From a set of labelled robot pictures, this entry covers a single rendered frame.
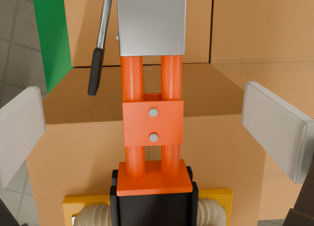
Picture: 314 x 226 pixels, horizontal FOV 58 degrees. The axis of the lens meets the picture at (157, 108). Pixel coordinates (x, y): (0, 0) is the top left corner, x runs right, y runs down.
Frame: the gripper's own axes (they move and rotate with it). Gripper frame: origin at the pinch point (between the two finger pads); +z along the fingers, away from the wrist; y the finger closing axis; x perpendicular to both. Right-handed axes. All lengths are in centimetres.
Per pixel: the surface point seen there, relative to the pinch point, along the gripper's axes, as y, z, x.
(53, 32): -38, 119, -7
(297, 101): 50, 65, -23
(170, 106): 2.8, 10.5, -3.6
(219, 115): 12.6, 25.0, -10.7
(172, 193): 3.1, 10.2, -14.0
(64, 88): -16.3, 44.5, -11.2
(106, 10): -3.1, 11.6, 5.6
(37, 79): -48, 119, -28
